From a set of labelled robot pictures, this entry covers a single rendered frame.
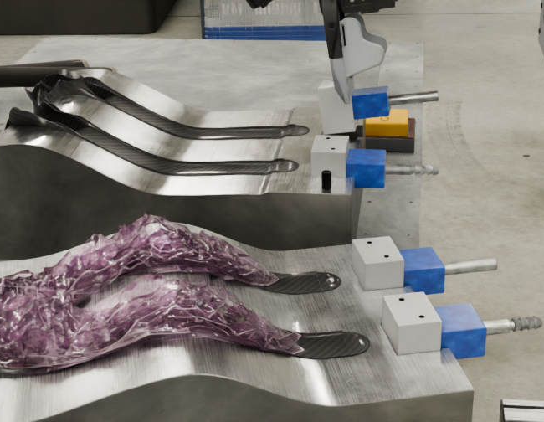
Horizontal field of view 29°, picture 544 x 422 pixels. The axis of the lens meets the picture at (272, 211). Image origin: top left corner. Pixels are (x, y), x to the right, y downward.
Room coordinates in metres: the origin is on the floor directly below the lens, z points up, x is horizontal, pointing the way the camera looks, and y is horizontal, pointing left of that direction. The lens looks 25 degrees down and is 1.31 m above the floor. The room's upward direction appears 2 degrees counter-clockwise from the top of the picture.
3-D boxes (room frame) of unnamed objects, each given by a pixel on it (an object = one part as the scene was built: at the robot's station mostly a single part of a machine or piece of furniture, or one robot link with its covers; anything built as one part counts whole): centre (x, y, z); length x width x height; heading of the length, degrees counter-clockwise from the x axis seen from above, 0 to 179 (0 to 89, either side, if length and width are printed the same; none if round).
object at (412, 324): (0.75, -0.16, 0.86); 0.13 x 0.05 x 0.05; 99
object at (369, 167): (1.02, -0.11, 0.89); 0.13 x 0.05 x 0.05; 82
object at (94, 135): (1.11, 0.13, 0.92); 0.35 x 0.16 x 0.09; 82
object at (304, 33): (4.38, -0.05, 0.11); 0.61 x 0.41 x 0.22; 86
